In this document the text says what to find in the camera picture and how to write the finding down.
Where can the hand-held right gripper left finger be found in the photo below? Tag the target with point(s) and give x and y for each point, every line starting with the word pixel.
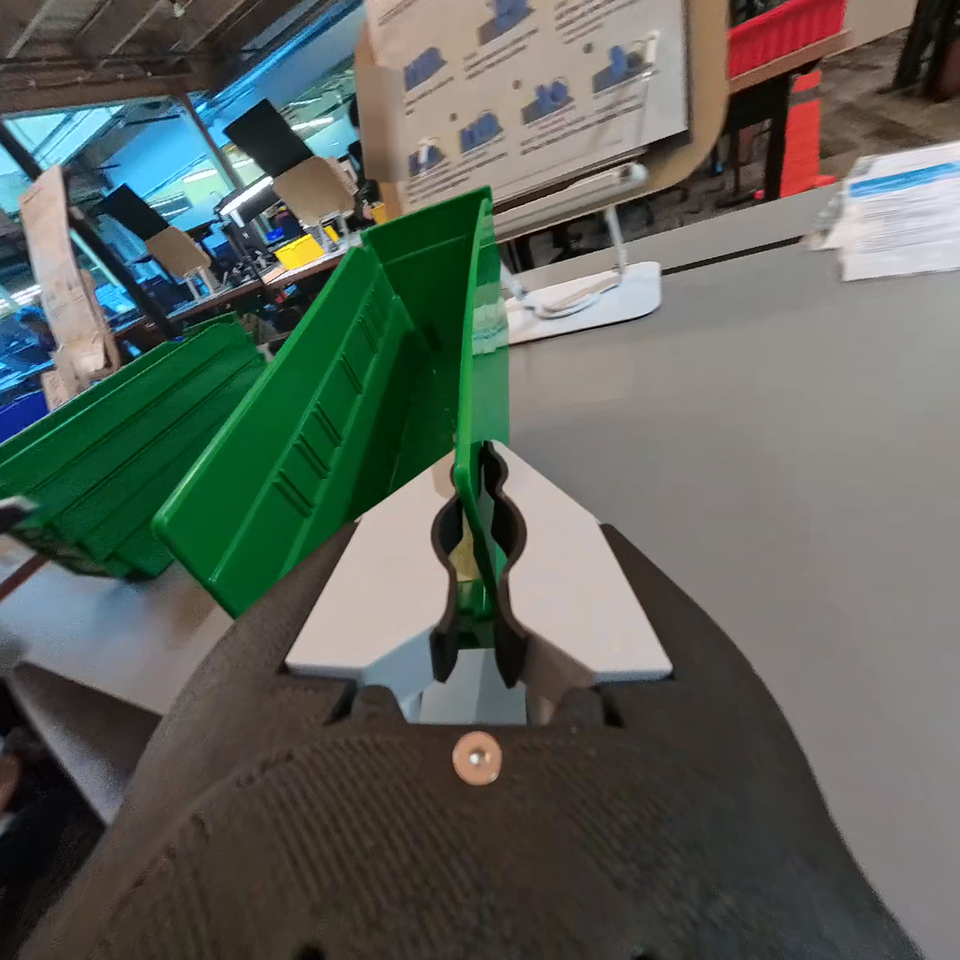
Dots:
pixel 375 600

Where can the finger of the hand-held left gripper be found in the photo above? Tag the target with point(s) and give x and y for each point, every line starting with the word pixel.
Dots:
pixel 16 516

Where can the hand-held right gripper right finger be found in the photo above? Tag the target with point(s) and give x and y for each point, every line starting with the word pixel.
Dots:
pixel 585 600

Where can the green plastic bin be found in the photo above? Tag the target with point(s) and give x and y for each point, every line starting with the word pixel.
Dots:
pixel 127 405
pixel 112 540
pixel 300 450
pixel 112 465

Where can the grey desk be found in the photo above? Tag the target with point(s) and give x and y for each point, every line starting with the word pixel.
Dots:
pixel 750 450

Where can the blue plastic bin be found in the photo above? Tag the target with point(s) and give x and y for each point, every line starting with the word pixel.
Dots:
pixel 22 420

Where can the brown cardboard panel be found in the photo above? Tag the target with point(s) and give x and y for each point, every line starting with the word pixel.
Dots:
pixel 67 285

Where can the instruction sheet on white stand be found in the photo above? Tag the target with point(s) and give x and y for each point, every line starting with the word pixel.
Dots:
pixel 622 300

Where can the wooden document stand acrylic base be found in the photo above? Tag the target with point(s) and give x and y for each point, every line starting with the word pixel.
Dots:
pixel 176 251
pixel 315 191

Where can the yellow plastic bin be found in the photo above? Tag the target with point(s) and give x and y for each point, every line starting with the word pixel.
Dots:
pixel 304 251

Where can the white blue paper sheet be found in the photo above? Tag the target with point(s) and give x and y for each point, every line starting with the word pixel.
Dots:
pixel 900 210

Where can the printed instruction sheet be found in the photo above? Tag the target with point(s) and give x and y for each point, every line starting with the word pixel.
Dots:
pixel 487 75

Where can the red ribbed basket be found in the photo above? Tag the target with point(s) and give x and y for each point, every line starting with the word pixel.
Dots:
pixel 787 37

